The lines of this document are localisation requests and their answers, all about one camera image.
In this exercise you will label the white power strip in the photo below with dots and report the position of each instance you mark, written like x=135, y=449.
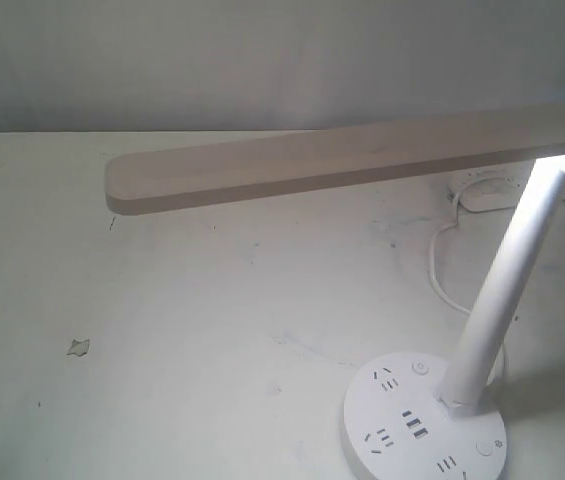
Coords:
x=491, y=189

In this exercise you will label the white desk lamp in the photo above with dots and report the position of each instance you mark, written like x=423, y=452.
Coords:
x=404, y=415

